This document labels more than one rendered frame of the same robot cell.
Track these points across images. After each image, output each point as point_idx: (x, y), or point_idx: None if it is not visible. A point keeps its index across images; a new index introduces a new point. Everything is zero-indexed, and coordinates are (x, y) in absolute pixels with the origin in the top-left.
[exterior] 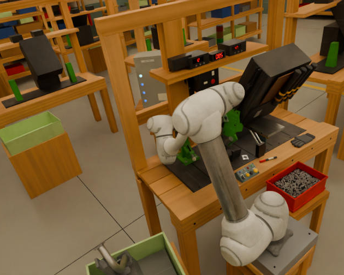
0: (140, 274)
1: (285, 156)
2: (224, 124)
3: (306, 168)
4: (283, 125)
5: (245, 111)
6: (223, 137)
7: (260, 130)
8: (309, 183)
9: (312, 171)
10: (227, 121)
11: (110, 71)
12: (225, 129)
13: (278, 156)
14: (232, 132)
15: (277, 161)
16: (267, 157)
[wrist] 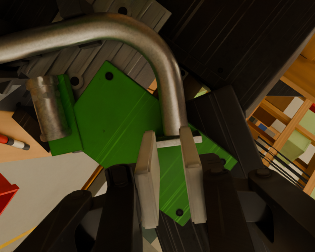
0: None
1: (33, 154)
2: (170, 23)
3: None
4: (146, 80)
5: (170, 249)
6: (84, 49)
7: (99, 194)
8: None
9: None
10: (156, 129)
11: None
12: (120, 96)
13: (30, 145)
14: (95, 139)
15: (7, 157)
16: (19, 132)
